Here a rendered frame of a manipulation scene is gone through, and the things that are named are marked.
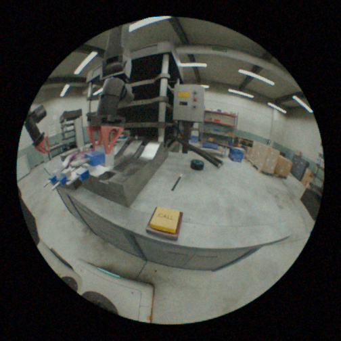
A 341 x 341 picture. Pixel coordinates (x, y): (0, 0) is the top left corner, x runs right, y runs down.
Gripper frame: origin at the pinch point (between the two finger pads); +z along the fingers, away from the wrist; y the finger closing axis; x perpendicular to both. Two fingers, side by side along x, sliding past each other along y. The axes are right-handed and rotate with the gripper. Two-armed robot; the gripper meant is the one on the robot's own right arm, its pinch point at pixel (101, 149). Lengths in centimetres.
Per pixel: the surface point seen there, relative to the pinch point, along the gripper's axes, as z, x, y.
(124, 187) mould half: 8.9, 0.1, -8.8
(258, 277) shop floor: 83, 8, -133
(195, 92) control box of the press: -55, -77, -16
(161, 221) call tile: 11.8, 3.8, -21.2
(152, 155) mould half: 3.9, -22.2, -7.6
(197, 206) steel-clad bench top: 12.7, -7.2, -30.5
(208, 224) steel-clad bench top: 13.3, -0.7, -33.9
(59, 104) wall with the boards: -147, -177, 728
